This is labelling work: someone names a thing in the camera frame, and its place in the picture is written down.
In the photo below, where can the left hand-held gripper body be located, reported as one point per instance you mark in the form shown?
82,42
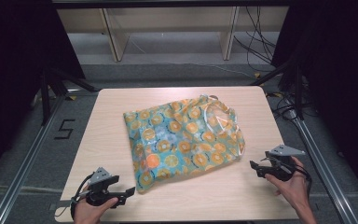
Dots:
98,186

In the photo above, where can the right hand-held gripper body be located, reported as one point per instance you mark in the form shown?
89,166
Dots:
283,168

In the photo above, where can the orange-print teal cloth bag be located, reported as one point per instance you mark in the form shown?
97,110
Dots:
180,143

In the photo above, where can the person's right hand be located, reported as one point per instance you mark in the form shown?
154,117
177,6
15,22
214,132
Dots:
296,188

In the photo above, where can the person's left hand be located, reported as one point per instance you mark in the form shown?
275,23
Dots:
88,213

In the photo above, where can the black metal stand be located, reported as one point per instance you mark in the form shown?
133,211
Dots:
297,90
45,93

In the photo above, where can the black curtain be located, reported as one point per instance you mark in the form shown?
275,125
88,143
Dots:
15,77
341,77

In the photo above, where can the white shelf unit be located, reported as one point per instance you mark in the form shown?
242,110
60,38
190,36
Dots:
171,21

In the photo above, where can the aluminium rail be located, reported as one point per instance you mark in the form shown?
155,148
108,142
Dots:
24,161
320,155

